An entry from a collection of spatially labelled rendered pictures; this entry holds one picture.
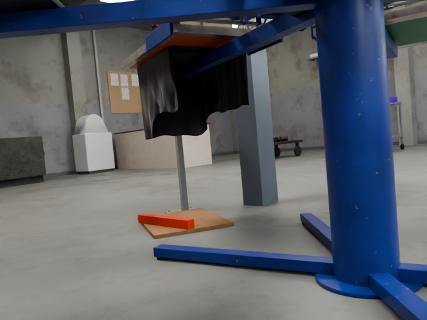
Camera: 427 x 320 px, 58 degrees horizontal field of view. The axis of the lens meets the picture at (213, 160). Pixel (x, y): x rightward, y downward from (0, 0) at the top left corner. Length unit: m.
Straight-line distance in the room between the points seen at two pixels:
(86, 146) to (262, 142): 6.24
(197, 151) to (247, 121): 5.14
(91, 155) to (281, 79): 5.71
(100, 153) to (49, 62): 2.33
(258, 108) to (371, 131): 1.58
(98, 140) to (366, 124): 7.81
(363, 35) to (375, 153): 0.34
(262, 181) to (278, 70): 8.88
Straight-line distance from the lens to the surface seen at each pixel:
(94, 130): 8.74
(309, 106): 10.80
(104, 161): 8.78
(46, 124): 9.23
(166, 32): 1.76
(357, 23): 1.24
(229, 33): 1.86
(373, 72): 1.23
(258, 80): 2.75
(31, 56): 9.41
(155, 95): 2.13
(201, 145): 7.89
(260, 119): 2.71
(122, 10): 1.29
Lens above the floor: 0.48
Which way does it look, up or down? 3 degrees down
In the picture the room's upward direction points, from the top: 5 degrees counter-clockwise
